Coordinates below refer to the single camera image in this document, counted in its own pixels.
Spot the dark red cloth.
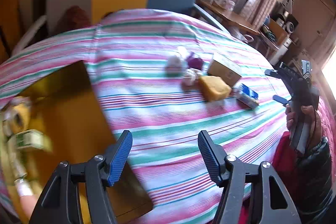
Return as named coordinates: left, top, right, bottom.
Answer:
left=64, top=6, right=91, bottom=29

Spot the person's right hand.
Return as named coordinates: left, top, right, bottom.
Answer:
left=286, top=105, right=322, bottom=148

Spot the white knotted cloth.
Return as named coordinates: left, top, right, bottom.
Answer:
left=182, top=69, right=204, bottom=86

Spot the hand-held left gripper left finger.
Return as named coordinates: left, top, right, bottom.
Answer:
left=28, top=130, right=133, bottom=224

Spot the large clear plastic bag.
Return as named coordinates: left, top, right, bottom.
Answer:
left=165, top=46, right=189, bottom=78

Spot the white curved bed rail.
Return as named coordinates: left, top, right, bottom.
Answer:
left=12, top=15, right=48, bottom=55

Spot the wooden wardrobe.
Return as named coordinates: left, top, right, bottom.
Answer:
left=0, top=0, right=20, bottom=62

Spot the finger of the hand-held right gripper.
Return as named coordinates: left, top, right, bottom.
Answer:
left=272, top=94, right=289, bottom=106
left=265, top=69, right=282, bottom=79

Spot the peach plastic bottle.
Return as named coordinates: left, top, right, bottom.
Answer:
left=14, top=174, right=40, bottom=222

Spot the blue tissue pack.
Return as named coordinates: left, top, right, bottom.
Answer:
left=236, top=83, right=260, bottom=110

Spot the small cardboard box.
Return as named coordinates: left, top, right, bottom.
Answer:
left=207, top=53, right=242, bottom=87

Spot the yellow brown towel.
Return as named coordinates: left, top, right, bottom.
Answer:
left=3, top=97, right=32, bottom=132

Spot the purple small object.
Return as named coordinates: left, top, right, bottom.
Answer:
left=186, top=52, right=204, bottom=69

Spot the green tea box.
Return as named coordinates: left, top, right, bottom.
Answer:
left=8, top=130, right=51, bottom=152

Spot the cluttered storage shelf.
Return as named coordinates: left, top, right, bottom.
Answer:
left=260, top=0, right=300, bottom=56

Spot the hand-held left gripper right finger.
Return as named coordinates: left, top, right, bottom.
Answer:
left=197, top=131, right=302, bottom=224

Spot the person's right forearm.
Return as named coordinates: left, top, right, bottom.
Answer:
left=297, top=136, right=334, bottom=219

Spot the gold metal tin box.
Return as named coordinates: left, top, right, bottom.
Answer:
left=0, top=60, right=154, bottom=224

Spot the wooden desk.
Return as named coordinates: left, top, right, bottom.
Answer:
left=196, top=0, right=260, bottom=35

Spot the yellow sponge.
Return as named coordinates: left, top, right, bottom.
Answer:
left=197, top=75, right=233, bottom=102

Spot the bright red cloth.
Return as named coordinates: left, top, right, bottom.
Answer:
left=272, top=131, right=302, bottom=203

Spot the striped pink green bedsheet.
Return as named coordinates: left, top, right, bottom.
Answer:
left=0, top=8, right=336, bottom=224

